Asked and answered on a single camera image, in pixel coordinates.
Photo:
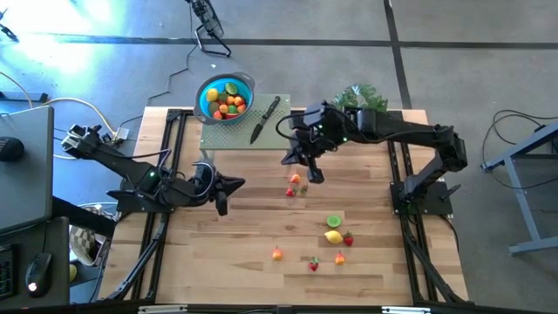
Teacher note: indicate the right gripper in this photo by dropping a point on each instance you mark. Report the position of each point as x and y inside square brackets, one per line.
[324, 131]

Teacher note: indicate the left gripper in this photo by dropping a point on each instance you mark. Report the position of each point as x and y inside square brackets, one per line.
[198, 192]

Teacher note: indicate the orange plastic pear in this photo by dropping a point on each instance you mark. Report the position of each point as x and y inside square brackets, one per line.
[340, 258]
[277, 254]
[217, 115]

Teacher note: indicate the green plastic fruit half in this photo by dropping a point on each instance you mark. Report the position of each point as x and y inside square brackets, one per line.
[233, 109]

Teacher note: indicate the small orange plastic fruit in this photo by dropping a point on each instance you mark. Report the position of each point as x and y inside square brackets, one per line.
[242, 108]
[295, 178]
[229, 100]
[239, 101]
[223, 108]

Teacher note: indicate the whole brown plastic kiwi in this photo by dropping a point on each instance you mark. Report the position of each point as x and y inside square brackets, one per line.
[213, 108]

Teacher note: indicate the blue collapsible colander grey rim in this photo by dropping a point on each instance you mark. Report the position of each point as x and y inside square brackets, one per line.
[202, 100]

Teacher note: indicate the yellow plastic lemon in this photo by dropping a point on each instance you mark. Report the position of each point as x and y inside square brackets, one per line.
[334, 236]
[212, 94]

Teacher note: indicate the plastic kiwi half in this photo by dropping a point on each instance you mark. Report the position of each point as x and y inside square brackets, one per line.
[334, 220]
[231, 88]

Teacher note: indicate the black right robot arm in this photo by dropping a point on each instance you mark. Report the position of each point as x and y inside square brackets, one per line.
[414, 135]

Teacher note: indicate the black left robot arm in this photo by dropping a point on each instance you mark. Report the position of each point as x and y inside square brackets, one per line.
[122, 163]

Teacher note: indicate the green perforated metal riser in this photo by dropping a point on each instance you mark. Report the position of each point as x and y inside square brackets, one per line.
[235, 135]

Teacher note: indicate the potted monstera plant white pot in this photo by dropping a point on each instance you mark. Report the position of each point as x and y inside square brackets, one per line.
[362, 98]

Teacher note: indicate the white power adapter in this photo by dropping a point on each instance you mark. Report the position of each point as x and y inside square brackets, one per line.
[122, 133]

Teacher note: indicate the checkered fabric bag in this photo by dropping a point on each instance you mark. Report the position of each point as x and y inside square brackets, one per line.
[85, 244]

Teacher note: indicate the small yellow object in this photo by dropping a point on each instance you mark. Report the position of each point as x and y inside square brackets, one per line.
[72, 272]

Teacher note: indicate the black floor fan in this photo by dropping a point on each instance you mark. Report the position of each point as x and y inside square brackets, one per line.
[209, 19]

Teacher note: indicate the dark desk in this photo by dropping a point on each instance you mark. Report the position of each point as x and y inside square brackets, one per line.
[56, 244]

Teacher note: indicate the grey desk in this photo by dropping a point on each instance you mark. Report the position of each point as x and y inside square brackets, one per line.
[26, 192]

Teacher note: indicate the black mouse with light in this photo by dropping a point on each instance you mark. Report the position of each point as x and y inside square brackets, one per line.
[41, 268]

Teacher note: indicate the black computer mouse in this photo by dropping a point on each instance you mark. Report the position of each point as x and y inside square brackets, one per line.
[9, 149]

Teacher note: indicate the black keyboard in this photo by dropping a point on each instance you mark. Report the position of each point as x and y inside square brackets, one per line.
[6, 272]

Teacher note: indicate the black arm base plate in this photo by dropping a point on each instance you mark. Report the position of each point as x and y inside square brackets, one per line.
[436, 205]
[122, 204]

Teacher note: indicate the silver metal bracket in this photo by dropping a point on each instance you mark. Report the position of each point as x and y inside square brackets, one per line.
[161, 309]
[405, 310]

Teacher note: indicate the grey metal desk frame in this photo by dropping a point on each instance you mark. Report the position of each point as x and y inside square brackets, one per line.
[523, 209]

